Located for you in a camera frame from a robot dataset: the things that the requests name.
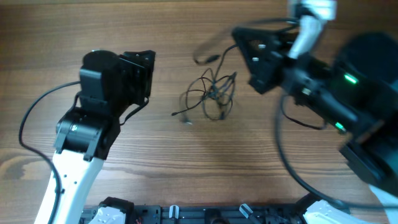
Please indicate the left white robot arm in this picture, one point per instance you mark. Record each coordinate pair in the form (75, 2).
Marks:
(110, 84)

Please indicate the black mounting rail base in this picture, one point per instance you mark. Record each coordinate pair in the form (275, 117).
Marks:
(307, 210)

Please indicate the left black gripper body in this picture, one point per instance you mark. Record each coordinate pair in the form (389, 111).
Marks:
(133, 77)

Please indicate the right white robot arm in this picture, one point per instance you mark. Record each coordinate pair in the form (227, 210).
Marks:
(356, 94)

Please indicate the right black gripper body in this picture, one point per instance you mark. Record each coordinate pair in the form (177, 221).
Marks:
(268, 63)

